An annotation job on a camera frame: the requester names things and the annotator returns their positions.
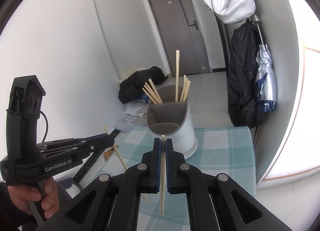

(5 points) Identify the person's left hand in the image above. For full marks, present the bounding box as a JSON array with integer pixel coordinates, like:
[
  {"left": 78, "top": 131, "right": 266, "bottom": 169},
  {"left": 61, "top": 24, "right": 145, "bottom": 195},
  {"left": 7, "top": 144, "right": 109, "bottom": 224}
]
[{"left": 7, "top": 177, "right": 60, "bottom": 219}]

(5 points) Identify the grey plastic parcel bag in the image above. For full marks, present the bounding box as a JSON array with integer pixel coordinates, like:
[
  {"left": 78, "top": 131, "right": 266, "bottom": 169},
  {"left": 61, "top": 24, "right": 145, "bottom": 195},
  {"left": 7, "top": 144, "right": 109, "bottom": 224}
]
[{"left": 114, "top": 114, "right": 147, "bottom": 132}]

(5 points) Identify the teal checkered placemat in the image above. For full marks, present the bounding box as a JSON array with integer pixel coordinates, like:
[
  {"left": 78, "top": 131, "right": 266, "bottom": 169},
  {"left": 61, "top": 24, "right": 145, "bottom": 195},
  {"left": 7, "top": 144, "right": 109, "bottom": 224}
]
[{"left": 74, "top": 127, "right": 256, "bottom": 230}]

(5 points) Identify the white plastic parcel bag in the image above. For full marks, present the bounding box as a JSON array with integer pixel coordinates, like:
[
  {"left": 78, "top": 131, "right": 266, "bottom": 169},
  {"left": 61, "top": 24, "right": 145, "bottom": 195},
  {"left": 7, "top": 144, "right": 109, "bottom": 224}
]
[{"left": 125, "top": 101, "right": 148, "bottom": 117}]

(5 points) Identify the black jacket pile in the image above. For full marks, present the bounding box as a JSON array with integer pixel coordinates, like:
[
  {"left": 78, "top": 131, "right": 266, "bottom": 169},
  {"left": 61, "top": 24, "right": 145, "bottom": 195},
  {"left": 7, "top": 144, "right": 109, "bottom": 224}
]
[{"left": 118, "top": 66, "right": 166, "bottom": 104}]

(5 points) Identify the blue white cardboard box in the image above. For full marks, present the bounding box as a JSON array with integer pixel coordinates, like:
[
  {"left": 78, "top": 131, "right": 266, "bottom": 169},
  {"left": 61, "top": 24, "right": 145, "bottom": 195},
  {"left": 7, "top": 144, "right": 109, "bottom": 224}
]
[{"left": 140, "top": 95, "right": 150, "bottom": 104}]

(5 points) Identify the cream cloth pile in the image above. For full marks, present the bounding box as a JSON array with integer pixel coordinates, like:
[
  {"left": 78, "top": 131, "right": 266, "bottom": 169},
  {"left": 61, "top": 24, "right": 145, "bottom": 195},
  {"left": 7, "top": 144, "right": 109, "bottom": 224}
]
[{"left": 119, "top": 66, "right": 146, "bottom": 83}]

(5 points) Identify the white grey utensil holder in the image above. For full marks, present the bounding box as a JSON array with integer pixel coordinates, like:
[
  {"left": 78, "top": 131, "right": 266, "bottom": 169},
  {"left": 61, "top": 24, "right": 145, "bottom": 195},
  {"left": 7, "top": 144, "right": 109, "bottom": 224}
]
[{"left": 146, "top": 85, "right": 197, "bottom": 159}]

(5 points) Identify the silver blue folded umbrella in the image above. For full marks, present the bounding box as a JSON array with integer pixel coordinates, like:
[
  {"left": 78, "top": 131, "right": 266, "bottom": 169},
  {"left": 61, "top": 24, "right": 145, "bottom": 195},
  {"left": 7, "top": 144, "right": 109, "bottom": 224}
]
[{"left": 251, "top": 15, "right": 277, "bottom": 113}]

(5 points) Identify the black backpack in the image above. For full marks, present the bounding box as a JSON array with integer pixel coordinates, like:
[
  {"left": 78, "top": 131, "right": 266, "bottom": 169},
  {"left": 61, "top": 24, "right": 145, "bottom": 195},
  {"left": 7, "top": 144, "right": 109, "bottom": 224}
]
[{"left": 227, "top": 20, "right": 264, "bottom": 129}]

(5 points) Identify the grey entrance door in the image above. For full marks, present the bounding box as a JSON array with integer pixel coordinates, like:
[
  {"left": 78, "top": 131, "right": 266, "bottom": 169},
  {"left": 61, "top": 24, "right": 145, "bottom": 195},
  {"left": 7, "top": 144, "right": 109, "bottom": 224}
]
[{"left": 148, "top": 0, "right": 210, "bottom": 76}]

